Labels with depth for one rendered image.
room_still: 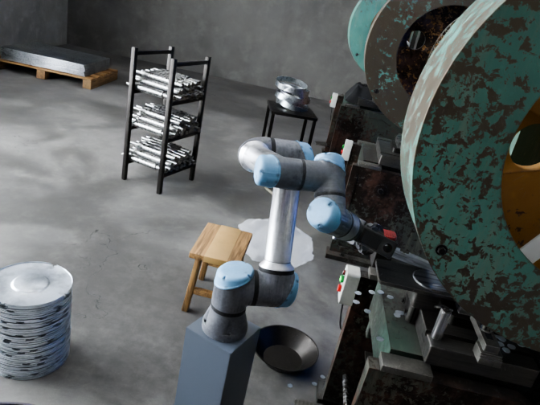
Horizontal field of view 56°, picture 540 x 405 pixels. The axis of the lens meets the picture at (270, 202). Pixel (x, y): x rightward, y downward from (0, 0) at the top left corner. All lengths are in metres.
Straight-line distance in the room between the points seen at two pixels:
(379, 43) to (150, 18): 6.08
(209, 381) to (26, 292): 0.75
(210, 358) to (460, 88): 1.14
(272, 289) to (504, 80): 0.95
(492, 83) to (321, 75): 7.15
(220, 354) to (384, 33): 1.78
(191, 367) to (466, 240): 1.06
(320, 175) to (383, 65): 1.61
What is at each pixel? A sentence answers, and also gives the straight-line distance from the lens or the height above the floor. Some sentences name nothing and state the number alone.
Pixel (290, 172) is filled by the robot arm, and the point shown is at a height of 1.12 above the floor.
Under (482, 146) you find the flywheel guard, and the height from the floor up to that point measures 1.32.
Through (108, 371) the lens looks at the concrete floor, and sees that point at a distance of 2.20.
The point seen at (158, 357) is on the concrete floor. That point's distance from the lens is 2.26.
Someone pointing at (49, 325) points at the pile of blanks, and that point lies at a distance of 2.05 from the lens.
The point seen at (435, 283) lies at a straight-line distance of 1.62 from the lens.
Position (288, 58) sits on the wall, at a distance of 8.06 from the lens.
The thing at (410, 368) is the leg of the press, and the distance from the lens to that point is 1.48.
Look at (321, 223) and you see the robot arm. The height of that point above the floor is 1.04.
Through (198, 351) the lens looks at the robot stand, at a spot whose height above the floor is 0.39.
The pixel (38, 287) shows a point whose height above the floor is 0.34.
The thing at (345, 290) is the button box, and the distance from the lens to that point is 1.87.
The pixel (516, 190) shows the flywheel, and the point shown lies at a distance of 1.11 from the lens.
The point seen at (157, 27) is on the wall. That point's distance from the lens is 8.43.
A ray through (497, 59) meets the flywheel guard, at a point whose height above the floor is 1.46.
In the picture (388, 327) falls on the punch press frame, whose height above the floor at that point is 0.65.
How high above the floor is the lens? 1.51
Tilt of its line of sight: 23 degrees down
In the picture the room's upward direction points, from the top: 12 degrees clockwise
